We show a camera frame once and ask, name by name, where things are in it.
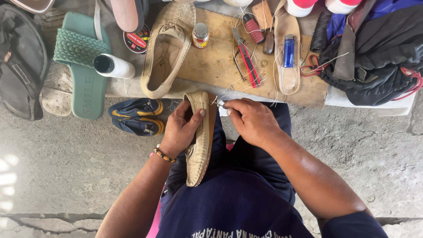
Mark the person's left hand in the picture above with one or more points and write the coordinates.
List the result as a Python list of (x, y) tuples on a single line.
[(178, 132)]

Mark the person's right hand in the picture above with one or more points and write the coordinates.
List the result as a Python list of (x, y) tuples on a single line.
[(256, 124)]

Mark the beige perforated loafer shoe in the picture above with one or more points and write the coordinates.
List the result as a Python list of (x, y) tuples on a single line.
[(201, 148), (167, 49)]

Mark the metal sewing awl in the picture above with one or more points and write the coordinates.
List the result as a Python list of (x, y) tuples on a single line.
[(220, 104)]

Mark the dark blue shorts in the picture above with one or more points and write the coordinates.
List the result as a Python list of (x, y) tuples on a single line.
[(254, 155)]

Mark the navy and yellow sneaker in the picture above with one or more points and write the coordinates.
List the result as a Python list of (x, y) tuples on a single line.
[(135, 109), (138, 127)]

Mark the beige shoe insole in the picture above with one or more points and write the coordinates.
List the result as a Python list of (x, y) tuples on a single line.
[(288, 77)]

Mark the red utility knife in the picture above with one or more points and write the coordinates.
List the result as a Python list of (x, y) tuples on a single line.
[(248, 64)]

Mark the wooden work board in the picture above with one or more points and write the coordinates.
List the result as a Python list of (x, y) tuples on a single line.
[(211, 62)]

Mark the blue lighter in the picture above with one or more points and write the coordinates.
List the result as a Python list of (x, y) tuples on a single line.
[(288, 51)]

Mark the dark blue shirt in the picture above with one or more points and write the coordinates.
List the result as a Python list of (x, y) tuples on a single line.
[(231, 208)]

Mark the white thread spool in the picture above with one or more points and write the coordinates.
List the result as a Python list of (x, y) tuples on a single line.
[(119, 67)]

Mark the small glass bottle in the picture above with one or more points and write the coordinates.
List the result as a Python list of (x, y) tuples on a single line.
[(200, 36)]

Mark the round shoe polish tin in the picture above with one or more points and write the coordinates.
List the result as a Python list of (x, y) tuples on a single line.
[(136, 41)]

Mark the green rubber slipper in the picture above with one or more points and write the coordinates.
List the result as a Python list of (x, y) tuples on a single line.
[(84, 82)]

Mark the small wooden block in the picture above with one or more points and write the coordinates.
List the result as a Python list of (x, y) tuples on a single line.
[(262, 13)]

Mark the black thread spool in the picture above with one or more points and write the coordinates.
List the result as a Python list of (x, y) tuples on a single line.
[(320, 31)]

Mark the brown leather strip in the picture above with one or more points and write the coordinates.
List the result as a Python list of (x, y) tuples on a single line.
[(347, 56)]

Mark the white slab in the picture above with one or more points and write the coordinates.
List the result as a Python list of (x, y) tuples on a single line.
[(370, 102)]

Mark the white and red shoe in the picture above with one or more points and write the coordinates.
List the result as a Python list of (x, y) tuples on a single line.
[(299, 7), (342, 6)]

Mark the dirty white slipper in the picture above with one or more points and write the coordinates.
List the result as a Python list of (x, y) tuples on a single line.
[(56, 99)]

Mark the pink sandal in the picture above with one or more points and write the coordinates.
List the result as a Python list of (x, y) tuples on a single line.
[(127, 15)]

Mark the black cloth bag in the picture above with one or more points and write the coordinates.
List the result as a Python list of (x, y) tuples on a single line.
[(380, 59)]

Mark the worn black bag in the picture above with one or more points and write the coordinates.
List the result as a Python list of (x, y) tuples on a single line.
[(21, 62)]

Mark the blue cloth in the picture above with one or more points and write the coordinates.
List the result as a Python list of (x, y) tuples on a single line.
[(386, 10)]

